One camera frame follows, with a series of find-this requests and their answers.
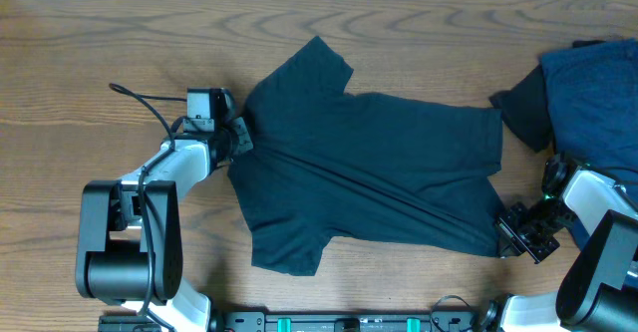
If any dark teal t-shirt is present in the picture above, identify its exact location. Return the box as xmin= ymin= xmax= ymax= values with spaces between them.
xmin=228 ymin=38 xmax=503 ymax=276

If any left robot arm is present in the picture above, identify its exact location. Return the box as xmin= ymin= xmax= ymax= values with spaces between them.
xmin=75 ymin=88 xmax=252 ymax=332

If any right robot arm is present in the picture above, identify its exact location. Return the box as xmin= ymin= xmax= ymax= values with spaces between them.
xmin=480 ymin=154 xmax=637 ymax=331

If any black garment under blue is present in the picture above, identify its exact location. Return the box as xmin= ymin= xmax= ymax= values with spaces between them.
xmin=488 ymin=65 xmax=553 ymax=153

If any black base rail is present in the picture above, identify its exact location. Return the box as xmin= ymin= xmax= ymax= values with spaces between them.
xmin=97 ymin=310 xmax=499 ymax=332

